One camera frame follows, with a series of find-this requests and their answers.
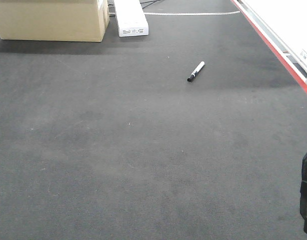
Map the black white marker pen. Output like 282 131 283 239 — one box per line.
187 61 205 83

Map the long white box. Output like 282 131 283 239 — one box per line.
113 0 149 38

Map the cardboard box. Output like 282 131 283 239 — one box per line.
0 0 110 42

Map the red white conveyor side rail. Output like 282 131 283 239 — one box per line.
233 0 307 94

